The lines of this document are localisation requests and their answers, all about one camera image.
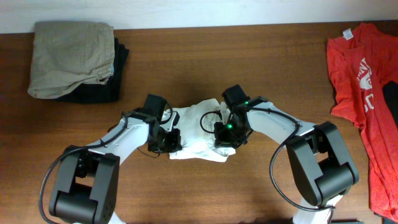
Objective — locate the folded black garment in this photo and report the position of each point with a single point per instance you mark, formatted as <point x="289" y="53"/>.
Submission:
<point x="97" y="93"/>

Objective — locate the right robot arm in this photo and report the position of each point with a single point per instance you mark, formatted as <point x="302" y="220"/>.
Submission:
<point x="322" y="167"/>

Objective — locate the folded khaki shorts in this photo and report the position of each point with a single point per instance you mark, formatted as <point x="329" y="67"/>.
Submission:
<point x="67" y="54"/>

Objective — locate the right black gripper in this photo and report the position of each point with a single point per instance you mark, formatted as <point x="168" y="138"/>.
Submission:
<point x="222" y="140"/>

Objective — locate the white printed t-shirt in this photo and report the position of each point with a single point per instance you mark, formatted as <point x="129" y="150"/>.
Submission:
<point x="196" y="125"/>

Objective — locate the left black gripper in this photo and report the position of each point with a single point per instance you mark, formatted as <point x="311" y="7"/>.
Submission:
<point x="175" y="145"/>

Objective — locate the red printed t-shirt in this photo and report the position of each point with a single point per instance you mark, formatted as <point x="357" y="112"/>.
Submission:
<point x="360" y="64"/>

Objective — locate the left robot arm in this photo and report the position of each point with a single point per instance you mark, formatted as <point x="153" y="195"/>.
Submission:
<point x="86" y="185"/>

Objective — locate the black garment at right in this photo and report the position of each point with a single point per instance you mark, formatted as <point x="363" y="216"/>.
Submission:
<point x="390" y="93"/>

